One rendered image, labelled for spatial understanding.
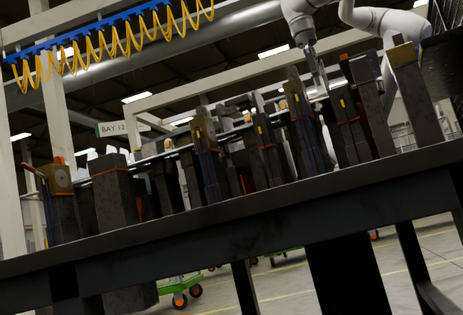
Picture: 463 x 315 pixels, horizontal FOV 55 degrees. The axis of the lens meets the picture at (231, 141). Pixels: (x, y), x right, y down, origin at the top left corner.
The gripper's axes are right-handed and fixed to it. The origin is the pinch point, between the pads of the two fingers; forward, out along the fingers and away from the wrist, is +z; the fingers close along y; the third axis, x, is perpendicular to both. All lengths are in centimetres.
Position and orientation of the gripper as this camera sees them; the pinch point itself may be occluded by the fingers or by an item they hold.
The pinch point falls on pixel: (320, 86)
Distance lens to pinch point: 163.9
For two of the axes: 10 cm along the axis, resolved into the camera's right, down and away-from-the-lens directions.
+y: 3.6, 1.1, 9.2
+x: -9.0, 3.0, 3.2
